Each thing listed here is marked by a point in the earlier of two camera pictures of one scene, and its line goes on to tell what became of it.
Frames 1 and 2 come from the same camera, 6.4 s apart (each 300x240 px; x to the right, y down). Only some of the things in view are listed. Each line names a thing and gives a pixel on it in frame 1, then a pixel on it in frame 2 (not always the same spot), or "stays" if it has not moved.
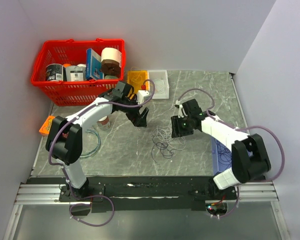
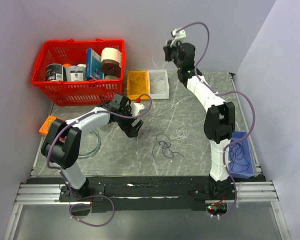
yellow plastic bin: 136,78 stays
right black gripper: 175,122 → 167,49
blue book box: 93,66 stays
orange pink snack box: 46,126 stays
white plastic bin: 160,78 stays
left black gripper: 137,120 → 130,131
